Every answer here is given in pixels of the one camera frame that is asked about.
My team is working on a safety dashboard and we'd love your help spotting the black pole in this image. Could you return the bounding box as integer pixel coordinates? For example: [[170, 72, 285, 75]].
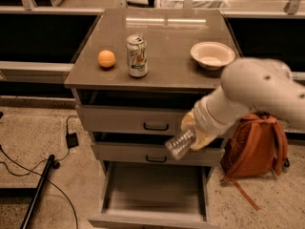
[[20, 155, 55, 229]]

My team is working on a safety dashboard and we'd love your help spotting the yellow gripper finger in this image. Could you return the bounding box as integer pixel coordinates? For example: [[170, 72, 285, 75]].
[[190, 130, 216, 151], [180, 110, 195, 132]]

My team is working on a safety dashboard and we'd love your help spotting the grey drawer cabinet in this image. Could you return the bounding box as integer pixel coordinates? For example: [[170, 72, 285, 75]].
[[64, 7, 256, 229]]

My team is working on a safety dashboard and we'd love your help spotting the middle grey drawer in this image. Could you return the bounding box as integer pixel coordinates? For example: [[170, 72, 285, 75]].
[[91, 133, 225, 167]]

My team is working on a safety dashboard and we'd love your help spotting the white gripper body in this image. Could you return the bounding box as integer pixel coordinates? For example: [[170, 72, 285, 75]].
[[193, 94, 237, 135]]

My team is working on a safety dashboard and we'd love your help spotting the white paper bowl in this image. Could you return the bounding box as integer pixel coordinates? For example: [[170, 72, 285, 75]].
[[191, 42, 235, 71]]

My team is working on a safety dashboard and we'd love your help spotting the orange fruit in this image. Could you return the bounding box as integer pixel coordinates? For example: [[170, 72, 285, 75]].
[[97, 50, 115, 68]]

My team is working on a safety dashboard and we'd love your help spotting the grey drawer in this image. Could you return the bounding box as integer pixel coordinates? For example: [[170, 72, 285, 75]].
[[91, 133, 225, 167], [89, 162, 218, 229], [74, 89, 205, 136]]

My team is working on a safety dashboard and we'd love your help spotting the orange backpack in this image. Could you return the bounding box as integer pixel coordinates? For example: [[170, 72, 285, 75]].
[[220, 114, 290, 210]]

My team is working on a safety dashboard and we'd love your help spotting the top grey drawer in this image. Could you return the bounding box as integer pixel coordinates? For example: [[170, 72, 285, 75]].
[[74, 89, 205, 136]]

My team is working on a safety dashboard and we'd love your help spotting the bottom grey drawer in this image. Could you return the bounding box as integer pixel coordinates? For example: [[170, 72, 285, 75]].
[[89, 162, 218, 229]]

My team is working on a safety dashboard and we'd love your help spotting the green white soda can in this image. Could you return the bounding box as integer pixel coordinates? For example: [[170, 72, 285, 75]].
[[126, 34, 148, 77]]

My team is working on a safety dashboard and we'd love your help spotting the black power adapter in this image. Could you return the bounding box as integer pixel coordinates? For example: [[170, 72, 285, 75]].
[[66, 133, 79, 149]]

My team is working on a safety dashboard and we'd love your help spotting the clear plastic water bottle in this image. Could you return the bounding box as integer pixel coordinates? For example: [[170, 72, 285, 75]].
[[165, 129, 196, 160]]

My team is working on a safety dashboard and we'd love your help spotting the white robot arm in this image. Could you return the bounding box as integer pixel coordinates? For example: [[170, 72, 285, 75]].
[[181, 58, 305, 151]]

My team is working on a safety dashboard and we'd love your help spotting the black cable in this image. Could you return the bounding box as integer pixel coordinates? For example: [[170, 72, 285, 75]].
[[0, 114, 80, 229]]

